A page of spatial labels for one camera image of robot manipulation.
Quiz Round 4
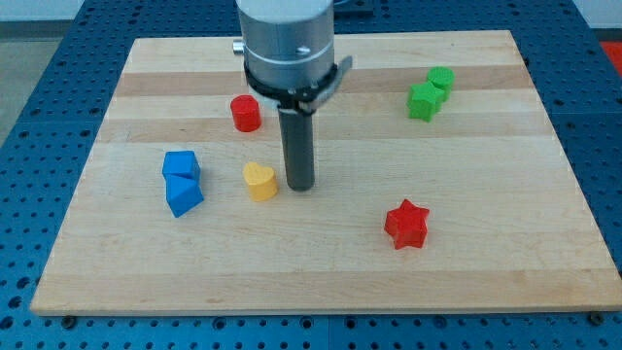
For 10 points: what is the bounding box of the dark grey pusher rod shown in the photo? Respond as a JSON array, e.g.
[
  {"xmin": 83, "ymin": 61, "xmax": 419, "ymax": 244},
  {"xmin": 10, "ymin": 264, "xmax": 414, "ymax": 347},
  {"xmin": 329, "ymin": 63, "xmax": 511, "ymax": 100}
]
[{"xmin": 278, "ymin": 109, "xmax": 315, "ymax": 192}]

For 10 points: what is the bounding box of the black tool clamp mount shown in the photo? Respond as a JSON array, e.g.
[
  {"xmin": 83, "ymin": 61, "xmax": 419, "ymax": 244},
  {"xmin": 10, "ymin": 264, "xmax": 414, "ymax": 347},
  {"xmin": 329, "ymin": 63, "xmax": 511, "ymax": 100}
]
[{"xmin": 243, "ymin": 55, "xmax": 353, "ymax": 115}]

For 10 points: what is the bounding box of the red cylinder block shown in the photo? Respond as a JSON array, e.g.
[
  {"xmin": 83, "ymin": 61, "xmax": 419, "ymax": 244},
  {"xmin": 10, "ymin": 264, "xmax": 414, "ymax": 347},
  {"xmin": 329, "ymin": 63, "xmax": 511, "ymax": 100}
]
[{"xmin": 229, "ymin": 94, "xmax": 261, "ymax": 132}]

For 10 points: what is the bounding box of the yellow heart block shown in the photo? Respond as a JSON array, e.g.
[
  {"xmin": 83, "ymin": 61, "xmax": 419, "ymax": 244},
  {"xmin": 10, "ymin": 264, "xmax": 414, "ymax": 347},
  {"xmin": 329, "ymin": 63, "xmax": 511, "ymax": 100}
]
[{"xmin": 243, "ymin": 161, "xmax": 279, "ymax": 201}]

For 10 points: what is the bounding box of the wooden board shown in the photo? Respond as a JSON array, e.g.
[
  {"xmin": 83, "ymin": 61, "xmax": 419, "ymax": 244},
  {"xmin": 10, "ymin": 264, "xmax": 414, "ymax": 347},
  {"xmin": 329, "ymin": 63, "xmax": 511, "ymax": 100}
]
[{"xmin": 30, "ymin": 30, "xmax": 621, "ymax": 316}]

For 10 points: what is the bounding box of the green cylinder block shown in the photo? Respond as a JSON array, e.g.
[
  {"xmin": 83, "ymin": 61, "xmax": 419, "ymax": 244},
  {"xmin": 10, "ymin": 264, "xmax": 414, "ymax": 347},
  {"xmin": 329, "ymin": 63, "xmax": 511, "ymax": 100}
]
[{"xmin": 427, "ymin": 66, "xmax": 455, "ymax": 101}]

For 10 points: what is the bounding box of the green star block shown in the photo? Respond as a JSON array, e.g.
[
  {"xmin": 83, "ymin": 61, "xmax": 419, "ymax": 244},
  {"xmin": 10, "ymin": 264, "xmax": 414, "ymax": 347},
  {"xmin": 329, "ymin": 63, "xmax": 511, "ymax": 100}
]
[{"xmin": 406, "ymin": 82, "xmax": 444, "ymax": 123}]

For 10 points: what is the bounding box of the red star block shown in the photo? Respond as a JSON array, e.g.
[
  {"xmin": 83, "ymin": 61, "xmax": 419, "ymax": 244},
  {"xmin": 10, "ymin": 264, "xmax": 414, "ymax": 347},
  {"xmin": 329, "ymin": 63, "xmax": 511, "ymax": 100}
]
[{"xmin": 384, "ymin": 199, "xmax": 431, "ymax": 250}]

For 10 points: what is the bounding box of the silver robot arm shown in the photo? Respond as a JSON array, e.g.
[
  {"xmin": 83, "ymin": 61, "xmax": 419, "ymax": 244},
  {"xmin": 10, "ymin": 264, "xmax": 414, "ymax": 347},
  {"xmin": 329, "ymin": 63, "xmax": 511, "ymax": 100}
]
[{"xmin": 236, "ymin": 0, "xmax": 353, "ymax": 192}]

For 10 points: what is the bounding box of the blue cube block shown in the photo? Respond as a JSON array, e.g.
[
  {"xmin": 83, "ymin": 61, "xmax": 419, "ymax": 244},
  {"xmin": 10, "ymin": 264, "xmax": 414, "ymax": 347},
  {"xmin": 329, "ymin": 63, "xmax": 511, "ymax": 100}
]
[{"xmin": 161, "ymin": 151, "xmax": 201, "ymax": 181}]

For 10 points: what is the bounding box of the blue triangular block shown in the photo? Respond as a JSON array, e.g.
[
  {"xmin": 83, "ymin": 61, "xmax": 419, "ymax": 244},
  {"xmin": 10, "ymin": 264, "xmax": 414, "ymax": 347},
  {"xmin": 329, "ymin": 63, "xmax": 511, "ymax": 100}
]
[{"xmin": 164, "ymin": 175, "xmax": 204, "ymax": 218}]

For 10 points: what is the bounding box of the red object at edge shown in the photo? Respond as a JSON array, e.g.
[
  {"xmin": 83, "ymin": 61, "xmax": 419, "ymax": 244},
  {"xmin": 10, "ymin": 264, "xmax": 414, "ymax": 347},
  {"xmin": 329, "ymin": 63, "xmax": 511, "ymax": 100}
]
[{"xmin": 601, "ymin": 41, "xmax": 622, "ymax": 76}]

